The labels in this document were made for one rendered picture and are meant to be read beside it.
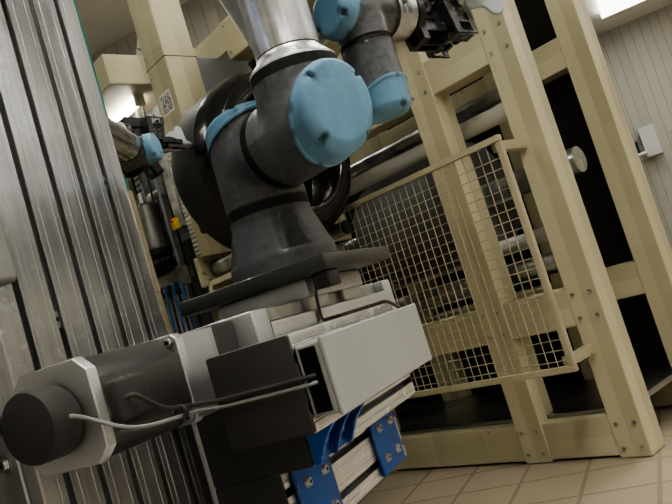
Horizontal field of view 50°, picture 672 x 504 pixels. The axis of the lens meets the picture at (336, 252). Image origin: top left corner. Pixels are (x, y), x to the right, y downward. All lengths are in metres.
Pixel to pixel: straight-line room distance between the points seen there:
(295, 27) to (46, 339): 0.46
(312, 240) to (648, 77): 11.51
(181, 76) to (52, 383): 2.03
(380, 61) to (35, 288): 0.53
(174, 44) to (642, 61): 10.33
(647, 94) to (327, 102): 11.51
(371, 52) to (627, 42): 11.50
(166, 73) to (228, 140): 1.61
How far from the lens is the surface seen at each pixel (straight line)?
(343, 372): 0.64
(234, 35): 2.70
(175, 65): 2.59
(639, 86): 12.32
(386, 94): 1.00
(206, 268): 2.33
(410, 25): 1.11
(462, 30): 1.16
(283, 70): 0.88
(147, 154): 1.86
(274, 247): 0.93
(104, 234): 0.92
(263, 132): 0.90
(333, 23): 1.03
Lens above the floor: 0.64
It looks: 5 degrees up
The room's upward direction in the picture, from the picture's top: 17 degrees counter-clockwise
